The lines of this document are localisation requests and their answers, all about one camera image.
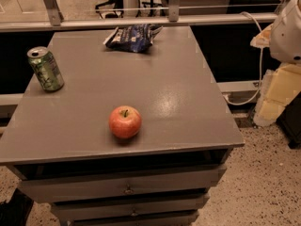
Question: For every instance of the blue chip bag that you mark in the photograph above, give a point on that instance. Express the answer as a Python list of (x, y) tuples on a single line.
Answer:
[(136, 38)]

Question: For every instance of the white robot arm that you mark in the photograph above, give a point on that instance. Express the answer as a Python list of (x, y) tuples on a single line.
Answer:
[(283, 36)]

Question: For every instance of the red apple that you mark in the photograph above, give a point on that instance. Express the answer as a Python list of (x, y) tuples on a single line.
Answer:
[(125, 121)]

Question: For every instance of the grey drawer cabinet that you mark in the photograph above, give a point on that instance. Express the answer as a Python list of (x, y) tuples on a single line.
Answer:
[(130, 140)]

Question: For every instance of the black office chair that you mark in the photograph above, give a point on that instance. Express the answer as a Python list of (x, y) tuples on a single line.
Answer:
[(109, 0)]

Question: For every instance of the green soda can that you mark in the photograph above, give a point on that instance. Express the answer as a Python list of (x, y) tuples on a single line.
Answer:
[(43, 63)]

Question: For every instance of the yellow foam block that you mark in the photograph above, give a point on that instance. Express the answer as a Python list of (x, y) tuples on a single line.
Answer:
[(278, 89)]

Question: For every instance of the black object bottom left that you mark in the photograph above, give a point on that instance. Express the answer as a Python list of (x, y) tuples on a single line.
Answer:
[(16, 211)]

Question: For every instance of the metal railing frame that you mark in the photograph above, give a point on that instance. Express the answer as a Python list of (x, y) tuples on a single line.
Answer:
[(59, 15)]

